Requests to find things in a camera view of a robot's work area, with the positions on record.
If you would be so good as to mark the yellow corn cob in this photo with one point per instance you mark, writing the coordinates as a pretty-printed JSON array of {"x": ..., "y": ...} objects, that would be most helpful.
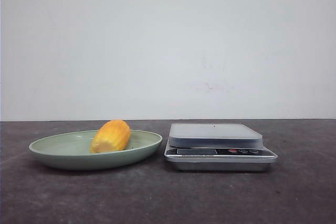
[{"x": 112, "y": 136}]

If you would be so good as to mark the silver digital kitchen scale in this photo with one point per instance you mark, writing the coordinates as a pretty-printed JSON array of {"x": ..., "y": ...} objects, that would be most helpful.
[{"x": 217, "y": 147}]

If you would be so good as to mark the light green plate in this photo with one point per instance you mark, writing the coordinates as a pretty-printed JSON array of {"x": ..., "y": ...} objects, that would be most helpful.
[{"x": 70, "y": 151}]

